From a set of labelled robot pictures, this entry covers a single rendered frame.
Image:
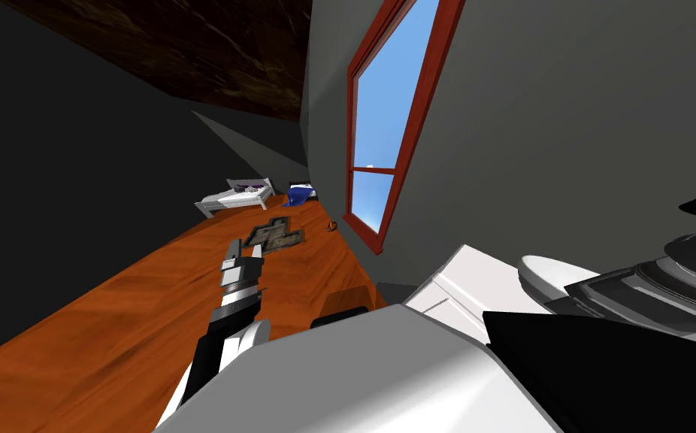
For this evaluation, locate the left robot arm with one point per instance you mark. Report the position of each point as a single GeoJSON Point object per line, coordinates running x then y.
{"type": "Point", "coordinates": [228, 322]}

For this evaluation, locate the white bed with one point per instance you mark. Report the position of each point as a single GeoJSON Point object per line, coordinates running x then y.
{"type": "Point", "coordinates": [237, 198]}

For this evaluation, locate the small orange object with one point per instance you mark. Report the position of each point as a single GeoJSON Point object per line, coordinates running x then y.
{"type": "Point", "coordinates": [331, 227]}

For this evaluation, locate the red framed window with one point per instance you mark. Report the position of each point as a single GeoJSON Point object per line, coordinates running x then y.
{"type": "Point", "coordinates": [384, 114]}

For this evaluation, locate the dark bed with blue blanket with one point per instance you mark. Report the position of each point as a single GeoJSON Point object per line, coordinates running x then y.
{"type": "Point", "coordinates": [298, 195]}

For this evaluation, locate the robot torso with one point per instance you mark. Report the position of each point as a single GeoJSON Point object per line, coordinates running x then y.
{"type": "Point", "coordinates": [348, 385]}

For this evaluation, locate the grey patterned rug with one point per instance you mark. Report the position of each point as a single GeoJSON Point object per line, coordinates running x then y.
{"type": "Point", "coordinates": [276, 236]}

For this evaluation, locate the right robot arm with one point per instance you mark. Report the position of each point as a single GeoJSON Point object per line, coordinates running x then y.
{"type": "Point", "coordinates": [612, 373]}

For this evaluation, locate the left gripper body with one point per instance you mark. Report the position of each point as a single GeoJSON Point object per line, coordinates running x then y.
{"type": "Point", "coordinates": [241, 272]}

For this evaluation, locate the white cupboard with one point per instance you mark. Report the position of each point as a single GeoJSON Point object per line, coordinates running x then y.
{"type": "Point", "coordinates": [474, 282]}

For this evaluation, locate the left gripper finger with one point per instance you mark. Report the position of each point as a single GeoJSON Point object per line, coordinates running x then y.
{"type": "Point", "coordinates": [257, 252]}
{"type": "Point", "coordinates": [233, 249]}

